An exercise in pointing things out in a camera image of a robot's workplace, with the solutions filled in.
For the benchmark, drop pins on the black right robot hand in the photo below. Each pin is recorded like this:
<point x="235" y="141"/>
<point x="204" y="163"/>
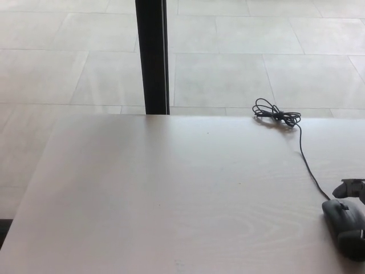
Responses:
<point x="352" y="245"/>

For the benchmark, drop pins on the black computer mouse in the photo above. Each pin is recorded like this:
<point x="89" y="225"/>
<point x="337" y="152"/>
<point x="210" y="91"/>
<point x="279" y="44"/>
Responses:
<point x="339" y="218"/>

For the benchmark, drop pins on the black vertical post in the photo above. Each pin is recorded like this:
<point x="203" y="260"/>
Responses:
<point x="151" y="57"/>

